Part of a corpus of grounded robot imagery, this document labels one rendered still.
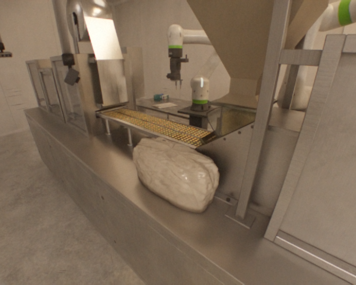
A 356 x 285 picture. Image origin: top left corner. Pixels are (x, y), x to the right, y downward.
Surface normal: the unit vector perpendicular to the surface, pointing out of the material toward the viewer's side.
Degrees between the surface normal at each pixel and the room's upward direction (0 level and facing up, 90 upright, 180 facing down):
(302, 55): 90
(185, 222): 0
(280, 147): 90
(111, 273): 0
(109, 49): 71
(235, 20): 114
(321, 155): 90
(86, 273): 0
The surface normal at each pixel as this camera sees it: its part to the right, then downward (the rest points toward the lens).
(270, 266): 0.00, -0.90
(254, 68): -0.59, 0.66
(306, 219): -0.65, 0.33
